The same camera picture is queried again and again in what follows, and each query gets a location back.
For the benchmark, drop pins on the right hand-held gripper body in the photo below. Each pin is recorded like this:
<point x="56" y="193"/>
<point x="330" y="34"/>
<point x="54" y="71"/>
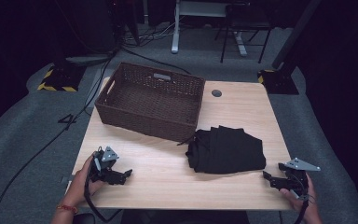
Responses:
<point x="295" y="177"/>

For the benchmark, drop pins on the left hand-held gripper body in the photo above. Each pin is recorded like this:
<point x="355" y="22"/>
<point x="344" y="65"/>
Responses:
<point x="101" y="166"/>

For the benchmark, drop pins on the black cloth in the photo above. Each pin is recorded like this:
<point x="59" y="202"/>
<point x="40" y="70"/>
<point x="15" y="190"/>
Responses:
<point x="227" y="149"/>

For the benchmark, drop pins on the brown wicker basket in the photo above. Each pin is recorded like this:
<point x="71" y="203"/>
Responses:
<point x="155" y="102"/>

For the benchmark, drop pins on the person's left hand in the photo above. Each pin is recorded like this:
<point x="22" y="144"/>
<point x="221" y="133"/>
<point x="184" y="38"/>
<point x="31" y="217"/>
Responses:
<point x="80" y="186"/>

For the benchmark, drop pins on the person's right hand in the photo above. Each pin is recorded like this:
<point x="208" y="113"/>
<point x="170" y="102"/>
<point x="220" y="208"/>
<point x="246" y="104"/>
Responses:
<point x="310" y="211"/>

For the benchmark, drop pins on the striped black stand base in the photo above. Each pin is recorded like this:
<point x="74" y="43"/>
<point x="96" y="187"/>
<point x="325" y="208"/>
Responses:
<point x="279" y="82"/>
<point x="60" y="79"/>

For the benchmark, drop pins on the grey table grommet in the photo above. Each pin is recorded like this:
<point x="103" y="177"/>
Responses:
<point x="216" y="93"/>

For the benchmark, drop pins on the dark stand pole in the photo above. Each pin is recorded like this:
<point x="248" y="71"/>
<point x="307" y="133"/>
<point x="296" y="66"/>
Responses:
<point x="295" y="34"/>

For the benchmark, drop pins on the black chair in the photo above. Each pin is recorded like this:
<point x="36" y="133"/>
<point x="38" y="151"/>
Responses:
<point x="245" y="21"/>

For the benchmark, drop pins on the white desk frame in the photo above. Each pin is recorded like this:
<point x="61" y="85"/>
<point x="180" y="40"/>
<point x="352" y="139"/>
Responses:
<point x="175" y="31"/>

